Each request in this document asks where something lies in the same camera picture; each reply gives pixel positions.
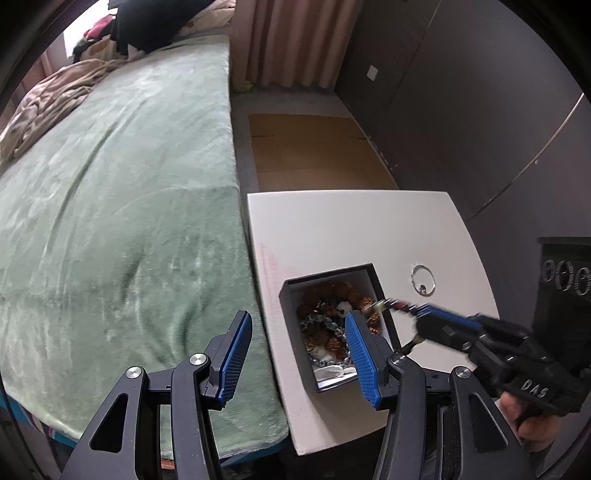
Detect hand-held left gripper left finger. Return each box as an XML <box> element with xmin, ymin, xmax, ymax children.
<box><xmin>69</xmin><ymin>310</ymin><xmax>253</xmax><ymax>480</ymax></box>

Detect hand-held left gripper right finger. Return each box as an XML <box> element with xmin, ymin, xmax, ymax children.
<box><xmin>345</xmin><ymin>310</ymin><xmax>522</xmax><ymax>480</ymax></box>

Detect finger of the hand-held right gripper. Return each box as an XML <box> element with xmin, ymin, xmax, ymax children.
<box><xmin>413</xmin><ymin>304</ymin><xmax>485</xmax><ymax>333</ymax></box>
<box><xmin>416</xmin><ymin>323</ymin><xmax>478</xmax><ymax>354</ymax></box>

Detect white scrunchie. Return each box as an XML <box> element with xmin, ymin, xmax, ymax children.
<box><xmin>314</xmin><ymin>361</ymin><xmax>357</xmax><ymax>382</ymax></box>

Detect silver bangle ring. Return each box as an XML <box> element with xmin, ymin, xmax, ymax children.
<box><xmin>411</xmin><ymin>265</ymin><xmax>437</xmax><ymax>296</ymax></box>

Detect red cord bracelet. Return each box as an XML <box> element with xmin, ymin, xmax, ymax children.
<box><xmin>369</xmin><ymin>298</ymin><xmax>423</xmax><ymax>357</ymax></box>

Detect wooden bead bracelet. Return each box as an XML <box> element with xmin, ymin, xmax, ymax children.
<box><xmin>298</xmin><ymin>284</ymin><xmax>384</xmax><ymax>361</ymax></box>

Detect black jewelry box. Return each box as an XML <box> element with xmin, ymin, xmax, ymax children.
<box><xmin>279</xmin><ymin>263</ymin><xmax>402</xmax><ymax>393</ymax></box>

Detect person's right hand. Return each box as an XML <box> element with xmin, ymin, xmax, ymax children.
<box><xmin>501</xmin><ymin>390</ymin><xmax>561</xmax><ymax>457</ymax></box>

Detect white square table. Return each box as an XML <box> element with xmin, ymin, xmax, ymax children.
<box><xmin>247</xmin><ymin>190</ymin><xmax>502</xmax><ymax>455</ymax></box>

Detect green fleece blanket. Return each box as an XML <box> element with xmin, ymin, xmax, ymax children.
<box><xmin>0</xmin><ymin>34</ymin><xmax>289</xmax><ymax>453</ymax></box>

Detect blue orange printed bedsheet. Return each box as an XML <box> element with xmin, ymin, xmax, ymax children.
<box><xmin>0</xmin><ymin>388</ymin><xmax>93</xmax><ymax>455</ymax></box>

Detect flat cardboard sheets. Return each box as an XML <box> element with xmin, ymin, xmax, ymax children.
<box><xmin>248</xmin><ymin>113</ymin><xmax>400</xmax><ymax>192</ymax></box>

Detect dark wardrobe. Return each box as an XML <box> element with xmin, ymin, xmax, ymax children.
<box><xmin>332</xmin><ymin>0</ymin><xmax>591</xmax><ymax>259</ymax></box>

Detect pink curtain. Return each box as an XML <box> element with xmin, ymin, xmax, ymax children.
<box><xmin>231</xmin><ymin>0</ymin><xmax>358</xmax><ymax>90</ymax></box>

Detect beige crumpled clothing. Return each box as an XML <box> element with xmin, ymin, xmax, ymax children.
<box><xmin>0</xmin><ymin>60</ymin><xmax>121</xmax><ymax>160</ymax></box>

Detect dark clothing pile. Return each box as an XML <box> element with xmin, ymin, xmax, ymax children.
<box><xmin>111</xmin><ymin>0</ymin><xmax>218</xmax><ymax>54</ymax></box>

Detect pink colourful clothes pile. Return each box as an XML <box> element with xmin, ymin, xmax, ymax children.
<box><xmin>71</xmin><ymin>16</ymin><xmax>116</xmax><ymax>61</ymax></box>

